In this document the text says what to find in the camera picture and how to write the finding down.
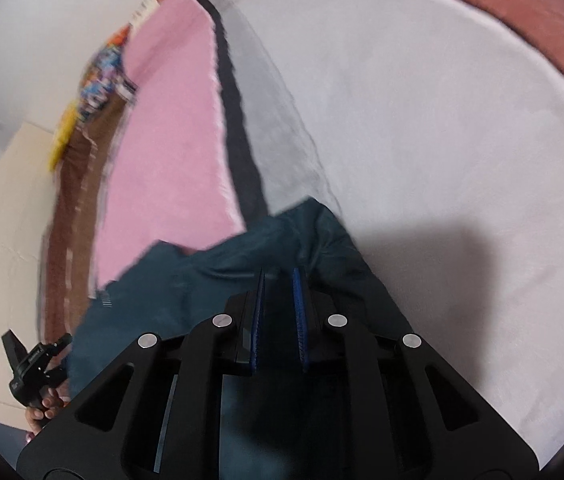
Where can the colourful patterned pillow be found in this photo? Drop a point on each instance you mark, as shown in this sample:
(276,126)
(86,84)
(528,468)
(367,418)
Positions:
(102,77)

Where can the yellow pillow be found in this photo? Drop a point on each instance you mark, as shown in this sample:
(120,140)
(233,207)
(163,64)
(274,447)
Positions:
(64,132)

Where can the pink white striped fleece blanket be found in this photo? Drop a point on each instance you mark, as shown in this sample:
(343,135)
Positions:
(411,135)

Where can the cream wooden headboard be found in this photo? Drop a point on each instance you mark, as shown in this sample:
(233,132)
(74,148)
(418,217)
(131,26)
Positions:
(7,260)

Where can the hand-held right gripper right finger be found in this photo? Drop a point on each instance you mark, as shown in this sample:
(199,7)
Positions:
(301,320)

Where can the brown patterned bedspread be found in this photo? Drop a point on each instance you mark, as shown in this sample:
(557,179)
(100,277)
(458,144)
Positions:
(69,200)

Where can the dark teal puffer jacket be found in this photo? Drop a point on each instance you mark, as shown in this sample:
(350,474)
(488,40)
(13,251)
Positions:
(212,270)

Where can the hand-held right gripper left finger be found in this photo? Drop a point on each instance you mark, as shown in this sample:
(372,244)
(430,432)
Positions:
(260,320)

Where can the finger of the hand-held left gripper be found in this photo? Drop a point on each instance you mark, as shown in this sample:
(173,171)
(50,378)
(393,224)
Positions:
(63,341)

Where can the person's left hand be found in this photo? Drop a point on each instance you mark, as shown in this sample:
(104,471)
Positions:
(44,410)

